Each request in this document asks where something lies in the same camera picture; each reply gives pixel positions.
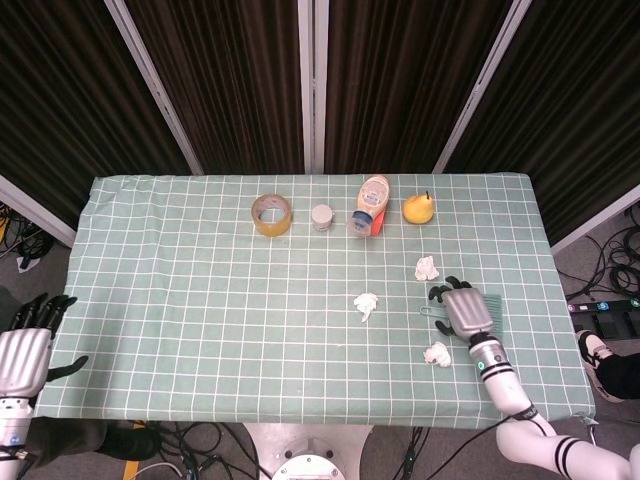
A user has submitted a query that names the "white divider frame post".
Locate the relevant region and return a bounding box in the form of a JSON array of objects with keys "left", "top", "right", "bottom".
[
  {"left": 432, "top": 0, "right": 533, "bottom": 174},
  {"left": 103, "top": 0, "right": 204, "bottom": 176},
  {"left": 297, "top": 0, "right": 329, "bottom": 175}
]

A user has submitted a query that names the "white divider frame rail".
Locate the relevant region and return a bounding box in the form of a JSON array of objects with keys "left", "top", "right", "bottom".
[
  {"left": 550, "top": 183, "right": 640, "bottom": 254},
  {"left": 0, "top": 173, "right": 78, "bottom": 249}
]

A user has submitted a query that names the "black trouser leg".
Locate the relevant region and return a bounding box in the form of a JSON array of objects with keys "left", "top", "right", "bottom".
[{"left": 597, "top": 348, "right": 640, "bottom": 401}]

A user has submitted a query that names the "yellow pear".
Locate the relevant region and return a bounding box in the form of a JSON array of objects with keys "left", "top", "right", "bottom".
[{"left": 402, "top": 189, "right": 436, "bottom": 225}]

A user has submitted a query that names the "white paper ball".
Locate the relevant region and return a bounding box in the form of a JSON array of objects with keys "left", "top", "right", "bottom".
[
  {"left": 353, "top": 292, "right": 380, "bottom": 324},
  {"left": 422, "top": 341, "right": 451, "bottom": 370},
  {"left": 413, "top": 255, "right": 441, "bottom": 283}
]

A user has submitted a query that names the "orange lying bottle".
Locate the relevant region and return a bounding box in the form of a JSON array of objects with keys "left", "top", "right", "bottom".
[{"left": 346, "top": 174, "right": 391, "bottom": 239}]

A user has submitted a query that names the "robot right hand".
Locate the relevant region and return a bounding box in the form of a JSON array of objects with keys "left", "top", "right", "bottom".
[{"left": 427, "top": 274, "right": 494, "bottom": 337}]

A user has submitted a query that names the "dark pleated divider panel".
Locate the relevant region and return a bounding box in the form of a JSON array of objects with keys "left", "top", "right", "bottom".
[
  {"left": 0, "top": 0, "right": 192, "bottom": 229},
  {"left": 446, "top": 0, "right": 640, "bottom": 237},
  {"left": 324, "top": 0, "right": 512, "bottom": 174},
  {"left": 123, "top": 0, "right": 305, "bottom": 175}
]

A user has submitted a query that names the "clear packing tape roll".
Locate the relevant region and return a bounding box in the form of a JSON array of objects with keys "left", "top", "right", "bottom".
[{"left": 250, "top": 194, "right": 293, "bottom": 238}]

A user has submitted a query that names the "black floor cable bundle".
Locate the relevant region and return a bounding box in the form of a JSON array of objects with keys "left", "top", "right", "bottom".
[
  {"left": 0, "top": 202, "right": 57, "bottom": 274},
  {"left": 555, "top": 202, "right": 640, "bottom": 301},
  {"left": 107, "top": 422, "right": 264, "bottom": 480}
]

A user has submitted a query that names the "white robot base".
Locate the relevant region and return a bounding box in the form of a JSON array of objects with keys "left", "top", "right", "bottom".
[{"left": 243, "top": 422, "right": 374, "bottom": 480}]

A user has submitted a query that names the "white and black shoe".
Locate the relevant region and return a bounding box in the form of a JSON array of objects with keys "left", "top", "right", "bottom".
[{"left": 574, "top": 329, "right": 626, "bottom": 404}]

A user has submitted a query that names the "green plastic brush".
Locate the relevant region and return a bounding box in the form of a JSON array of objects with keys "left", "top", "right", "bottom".
[{"left": 418, "top": 293, "right": 504, "bottom": 335}]

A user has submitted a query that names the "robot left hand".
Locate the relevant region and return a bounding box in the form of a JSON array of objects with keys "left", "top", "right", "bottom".
[{"left": 0, "top": 293, "right": 90, "bottom": 400}]

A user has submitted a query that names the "green checked tablecloth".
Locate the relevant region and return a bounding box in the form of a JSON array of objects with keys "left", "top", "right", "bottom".
[{"left": 33, "top": 173, "right": 597, "bottom": 430}]

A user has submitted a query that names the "black power strip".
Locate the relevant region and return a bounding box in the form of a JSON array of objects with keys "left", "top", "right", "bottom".
[{"left": 566, "top": 298, "right": 640, "bottom": 316}]

